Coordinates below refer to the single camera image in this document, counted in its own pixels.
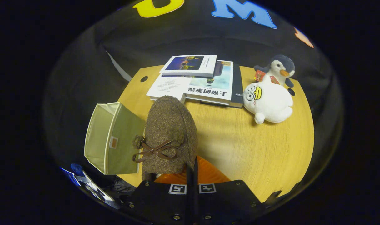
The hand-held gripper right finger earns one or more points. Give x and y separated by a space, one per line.
227 200

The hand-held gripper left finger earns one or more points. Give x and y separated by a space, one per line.
158 200

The sky photo cover book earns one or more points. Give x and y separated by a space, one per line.
215 84

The brown fuzzy shoe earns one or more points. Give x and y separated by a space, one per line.
171 125

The black book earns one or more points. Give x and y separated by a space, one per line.
237 84

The white duck plush toy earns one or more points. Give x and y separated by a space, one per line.
271 103

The blue cloth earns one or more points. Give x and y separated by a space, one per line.
76 169

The screen with blue display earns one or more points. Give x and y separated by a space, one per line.
96 190

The cream fabric storage box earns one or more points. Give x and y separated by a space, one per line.
121 137

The black desk grommet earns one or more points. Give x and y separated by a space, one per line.
144 78
291 91

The night photo cover book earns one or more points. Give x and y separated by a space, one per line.
190 64

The grey penguin plush toy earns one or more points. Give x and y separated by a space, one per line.
282 64

